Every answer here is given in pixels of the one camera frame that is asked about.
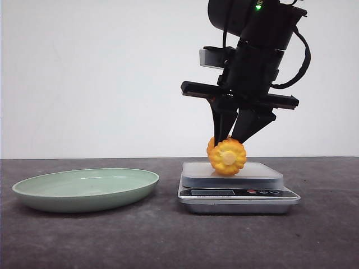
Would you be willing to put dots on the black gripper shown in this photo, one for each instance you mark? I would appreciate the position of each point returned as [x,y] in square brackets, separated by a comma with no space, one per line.
[245,82]

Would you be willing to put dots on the yellow corn cob piece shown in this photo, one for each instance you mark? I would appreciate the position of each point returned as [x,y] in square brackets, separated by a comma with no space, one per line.
[227,157]

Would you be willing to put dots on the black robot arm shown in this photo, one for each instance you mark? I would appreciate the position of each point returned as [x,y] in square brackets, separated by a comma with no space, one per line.
[262,24]

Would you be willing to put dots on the silver digital kitchen scale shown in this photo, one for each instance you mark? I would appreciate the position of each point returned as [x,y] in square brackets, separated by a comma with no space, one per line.
[256,189]

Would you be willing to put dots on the light green plate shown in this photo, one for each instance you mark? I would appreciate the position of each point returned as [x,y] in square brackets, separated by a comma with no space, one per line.
[85,190]

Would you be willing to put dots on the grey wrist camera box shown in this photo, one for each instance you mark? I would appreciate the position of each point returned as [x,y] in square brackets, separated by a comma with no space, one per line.
[215,57]

